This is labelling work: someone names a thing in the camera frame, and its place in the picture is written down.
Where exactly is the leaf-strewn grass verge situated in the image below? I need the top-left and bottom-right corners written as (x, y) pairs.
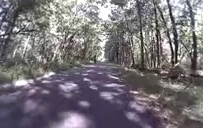
top-left (117, 64), bottom-right (203, 128)

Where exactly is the grey asphalt path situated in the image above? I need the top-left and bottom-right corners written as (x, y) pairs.
top-left (0, 61), bottom-right (163, 128)

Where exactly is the person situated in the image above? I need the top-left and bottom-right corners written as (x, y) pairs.
top-left (93, 54), bottom-right (98, 65)

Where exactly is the wood of trees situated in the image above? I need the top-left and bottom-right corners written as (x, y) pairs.
top-left (103, 0), bottom-right (203, 76)
top-left (0, 0), bottom-right (105, 73)

